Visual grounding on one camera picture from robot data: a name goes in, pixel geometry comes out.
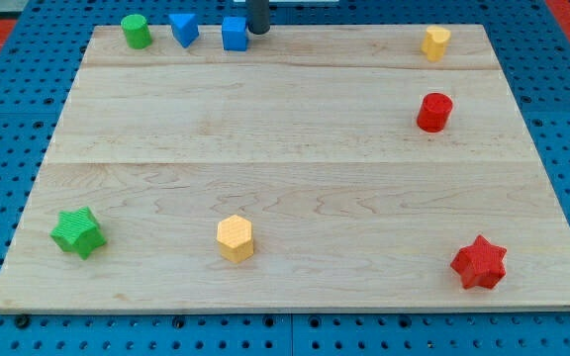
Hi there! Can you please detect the green star block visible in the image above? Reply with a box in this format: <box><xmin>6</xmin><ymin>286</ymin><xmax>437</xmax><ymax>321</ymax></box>
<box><xmin>50</xmin><ymin>207</ymin><xmax>107</xmax><ymax>260</ymax></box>

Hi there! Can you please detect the yellow hexagon block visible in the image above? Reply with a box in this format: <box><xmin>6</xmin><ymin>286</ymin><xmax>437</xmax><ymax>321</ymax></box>
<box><xmin>217</xmin><ymin>215</ymin><xmax>253</xmax><ymax>263</ymax></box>

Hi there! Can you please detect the wooden board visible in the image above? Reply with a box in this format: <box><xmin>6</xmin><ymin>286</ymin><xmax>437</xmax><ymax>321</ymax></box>
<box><xmin>0</xmin><ymin>25</ymin><xmax>570</xmax><ymax>314</ymax></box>

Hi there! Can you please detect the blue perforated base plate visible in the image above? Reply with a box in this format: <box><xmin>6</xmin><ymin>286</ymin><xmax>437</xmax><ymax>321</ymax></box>
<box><xmin>0</xmin><ymin>1</ymin><xmax>570</xmax><ymax>355</ymax></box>

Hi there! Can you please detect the red cylinder block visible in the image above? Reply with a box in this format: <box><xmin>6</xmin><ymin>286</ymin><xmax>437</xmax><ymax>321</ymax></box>
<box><xmin>417</xmin><ymin>93</ymin><xmax>453</xmax><ymax>133</ymax></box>

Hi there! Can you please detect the yellow heart block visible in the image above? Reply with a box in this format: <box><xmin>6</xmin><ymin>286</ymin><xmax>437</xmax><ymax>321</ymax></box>
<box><xmin>421</xmin><ymin>25</ymin><xmax>451</xmax><ymax>62</ymax></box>

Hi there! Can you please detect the blue cube block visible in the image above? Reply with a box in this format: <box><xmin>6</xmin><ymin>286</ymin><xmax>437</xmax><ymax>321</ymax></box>
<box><xmin>221</xmin><ymin>17</ymin><xmax>248</xmax><ymax>51</ymax></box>

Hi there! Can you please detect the red star block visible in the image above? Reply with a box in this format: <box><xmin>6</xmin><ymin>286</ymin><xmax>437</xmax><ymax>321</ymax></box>
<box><xmin>450</xmin><ymin>234</ymin><xmax>507</xmax><ymax>289</ymax></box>

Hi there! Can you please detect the blue triangle block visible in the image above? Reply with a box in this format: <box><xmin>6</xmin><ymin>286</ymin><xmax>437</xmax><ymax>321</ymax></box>
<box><xmin>168</xmin><ymin>13</ymin><xmax>199</xmax><ymax>48</ymax></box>

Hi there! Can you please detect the green cylinder block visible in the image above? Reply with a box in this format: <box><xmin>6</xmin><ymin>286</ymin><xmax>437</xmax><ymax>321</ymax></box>
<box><xmin>121</xmin><ymin>14</ymin><xmax>152</xmax><ymax>49</ymax></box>

